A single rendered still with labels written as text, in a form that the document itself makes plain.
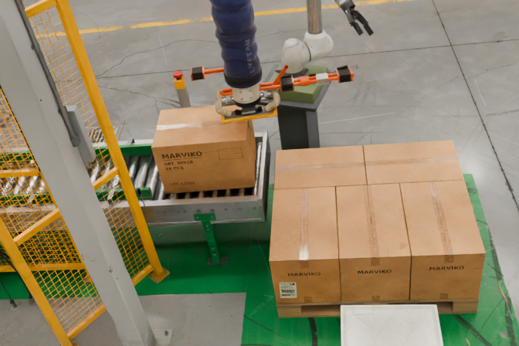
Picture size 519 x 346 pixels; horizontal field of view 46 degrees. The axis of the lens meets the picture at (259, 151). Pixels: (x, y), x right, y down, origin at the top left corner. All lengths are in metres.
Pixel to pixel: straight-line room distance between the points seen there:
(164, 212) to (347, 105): 2.23
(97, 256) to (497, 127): 3.43
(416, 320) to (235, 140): 1.64
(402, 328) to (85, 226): 1.54
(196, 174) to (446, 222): 1.56
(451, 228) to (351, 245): 0.58
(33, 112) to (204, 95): 3.43
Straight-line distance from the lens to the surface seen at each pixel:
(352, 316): 2.71
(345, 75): 3.70
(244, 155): 3.82
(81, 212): 3.03
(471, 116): 5.45
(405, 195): 3.88
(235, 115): 3.69
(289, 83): 3.69
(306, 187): 3.95
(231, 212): 3.94
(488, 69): 6.07
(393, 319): 2.70
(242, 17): 3.37
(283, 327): 3.94
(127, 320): 3.65
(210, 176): 3.95
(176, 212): 3.99
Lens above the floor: 3.23
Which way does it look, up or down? 39 degrees down
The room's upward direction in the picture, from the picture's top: 9 degrees counter-clockwise
